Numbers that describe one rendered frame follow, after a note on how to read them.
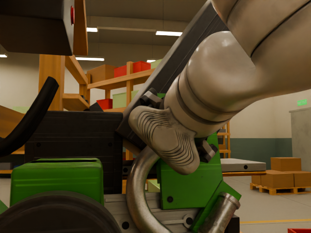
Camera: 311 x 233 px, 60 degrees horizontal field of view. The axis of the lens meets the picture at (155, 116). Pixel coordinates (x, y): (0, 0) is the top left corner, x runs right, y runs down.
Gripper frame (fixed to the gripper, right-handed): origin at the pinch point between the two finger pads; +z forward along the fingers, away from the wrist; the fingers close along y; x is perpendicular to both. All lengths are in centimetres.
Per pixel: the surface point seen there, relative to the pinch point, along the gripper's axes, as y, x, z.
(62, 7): 22.9, 0.3, -10.3
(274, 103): -202, -694, 778
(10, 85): 500, -78, 850
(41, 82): 56, -6, 70
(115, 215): -2.7, 13.9, 4.8
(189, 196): -9.6, 3.5, 2.8
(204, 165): -8.4, -2.4, 2.9
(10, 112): 38, 13, 38
